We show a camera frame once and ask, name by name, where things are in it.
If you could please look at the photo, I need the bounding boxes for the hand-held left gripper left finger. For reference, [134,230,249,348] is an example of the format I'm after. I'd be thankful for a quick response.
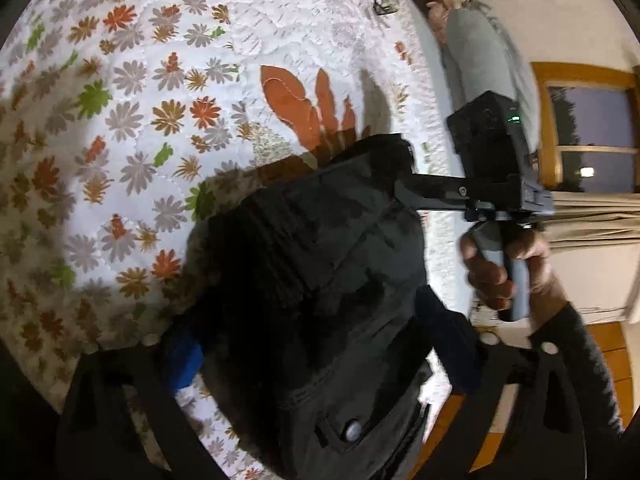
[55,332,211,480]

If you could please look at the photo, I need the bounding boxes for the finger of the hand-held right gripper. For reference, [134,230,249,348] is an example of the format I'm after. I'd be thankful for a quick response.
[395,175,471,209]

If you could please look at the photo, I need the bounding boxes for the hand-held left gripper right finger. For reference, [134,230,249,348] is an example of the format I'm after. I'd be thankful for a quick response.
[415,287,586,480]

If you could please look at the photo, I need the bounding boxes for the black pants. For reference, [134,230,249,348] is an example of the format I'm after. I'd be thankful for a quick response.
[187,132,436,480]

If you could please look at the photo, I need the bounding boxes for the person's right forearm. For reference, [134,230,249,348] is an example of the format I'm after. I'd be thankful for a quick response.
[530,300,628,436]

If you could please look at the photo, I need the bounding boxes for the person's right hand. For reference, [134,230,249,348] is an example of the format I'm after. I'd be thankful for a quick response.
[460,232,572,326]

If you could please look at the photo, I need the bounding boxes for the wooden framed window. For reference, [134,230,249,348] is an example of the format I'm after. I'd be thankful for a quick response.
[531,61,640,195]

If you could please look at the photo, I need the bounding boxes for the grey pillow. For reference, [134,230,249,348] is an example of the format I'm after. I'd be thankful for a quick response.
[444,10,503,109]

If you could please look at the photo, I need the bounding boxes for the beige curtain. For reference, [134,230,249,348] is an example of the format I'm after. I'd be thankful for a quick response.
[537,191,640,248]

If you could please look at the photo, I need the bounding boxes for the wooden built-in wardrobe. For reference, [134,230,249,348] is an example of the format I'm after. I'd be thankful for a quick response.
[587,322,637,411]

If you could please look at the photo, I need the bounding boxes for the white floral quilt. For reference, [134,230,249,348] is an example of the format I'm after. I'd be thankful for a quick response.
[0,0,481,480]

